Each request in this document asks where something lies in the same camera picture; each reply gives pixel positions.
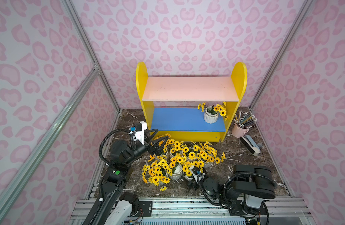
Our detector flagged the shelf sunflower pot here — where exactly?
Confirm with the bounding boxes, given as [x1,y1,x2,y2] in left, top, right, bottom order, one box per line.
[182,144,201,162]
[166,153,186,181]
[170,140,187,157]
[153,133,175,155]
[141,156,171,191]
[197,102,228,124]
[182,160,205,181]
[196,142,226,168]

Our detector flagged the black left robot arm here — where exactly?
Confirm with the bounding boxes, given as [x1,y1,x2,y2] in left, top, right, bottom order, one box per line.
[83,128,169,225]

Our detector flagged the bundle of pencils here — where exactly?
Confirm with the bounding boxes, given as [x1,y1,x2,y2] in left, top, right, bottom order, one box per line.
[234,111,257,129]

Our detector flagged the pink pencil bucket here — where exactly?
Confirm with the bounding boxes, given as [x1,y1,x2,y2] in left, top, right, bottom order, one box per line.
[231,123,249,138]

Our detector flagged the light blue stapler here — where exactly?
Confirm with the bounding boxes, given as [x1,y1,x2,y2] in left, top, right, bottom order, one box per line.
[240,135,261,156]

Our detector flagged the yellow shelf unit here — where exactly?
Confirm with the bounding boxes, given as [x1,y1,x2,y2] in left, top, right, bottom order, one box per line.
[136,62,247,143]

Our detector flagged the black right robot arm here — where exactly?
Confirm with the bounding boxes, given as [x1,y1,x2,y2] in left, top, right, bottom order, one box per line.
[186,165,277,225]

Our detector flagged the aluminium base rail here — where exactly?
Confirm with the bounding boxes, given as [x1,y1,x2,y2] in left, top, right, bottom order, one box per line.
[68,196,316,225]

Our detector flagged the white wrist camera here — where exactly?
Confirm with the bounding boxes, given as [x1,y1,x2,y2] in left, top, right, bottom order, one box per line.
[129,121,147,145]
[189,166,205,182]

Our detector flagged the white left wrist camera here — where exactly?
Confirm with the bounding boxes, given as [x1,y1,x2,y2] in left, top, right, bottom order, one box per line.
[129,121,147,145]

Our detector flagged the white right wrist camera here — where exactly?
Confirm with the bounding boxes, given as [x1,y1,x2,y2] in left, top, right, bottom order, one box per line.
[189,166,205,182]

